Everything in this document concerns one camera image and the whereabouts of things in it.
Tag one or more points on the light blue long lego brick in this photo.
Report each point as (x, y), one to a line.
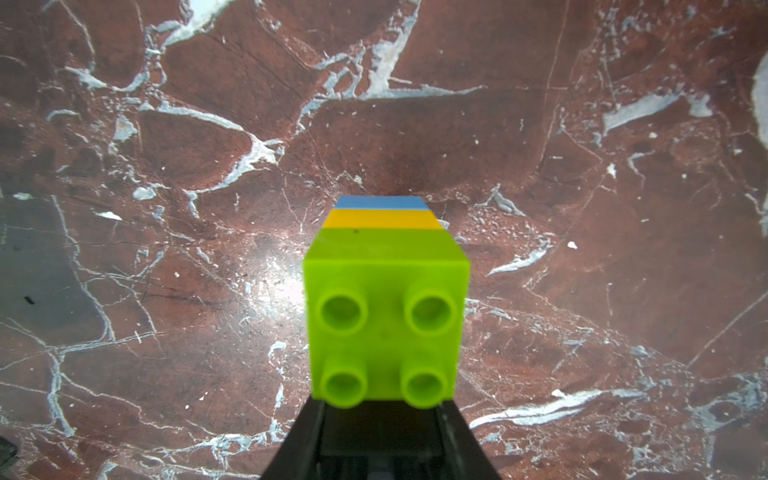
(380, 203)

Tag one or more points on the green yellow lego brick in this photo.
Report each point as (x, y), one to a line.
(385, 298)

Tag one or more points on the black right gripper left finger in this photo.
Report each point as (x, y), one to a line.
(298, 456)

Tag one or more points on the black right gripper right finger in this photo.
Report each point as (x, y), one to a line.
(463, 456)

